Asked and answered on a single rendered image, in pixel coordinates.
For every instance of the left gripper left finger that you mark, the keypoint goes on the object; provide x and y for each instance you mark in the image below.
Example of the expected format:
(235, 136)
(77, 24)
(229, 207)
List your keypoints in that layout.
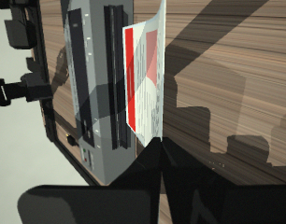
(132, 198)

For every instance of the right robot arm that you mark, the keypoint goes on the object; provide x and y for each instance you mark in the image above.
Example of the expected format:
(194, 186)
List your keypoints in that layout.
(12, 90)

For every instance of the white laminating pouch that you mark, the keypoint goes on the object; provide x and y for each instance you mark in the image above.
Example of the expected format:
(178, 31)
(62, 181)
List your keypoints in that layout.
(143, 54)

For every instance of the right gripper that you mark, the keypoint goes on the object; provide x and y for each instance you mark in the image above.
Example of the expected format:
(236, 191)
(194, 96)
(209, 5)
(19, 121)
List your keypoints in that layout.
(19, 33)

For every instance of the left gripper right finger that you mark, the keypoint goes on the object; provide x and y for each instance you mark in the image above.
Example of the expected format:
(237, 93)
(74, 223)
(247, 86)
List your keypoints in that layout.
(195, 195)

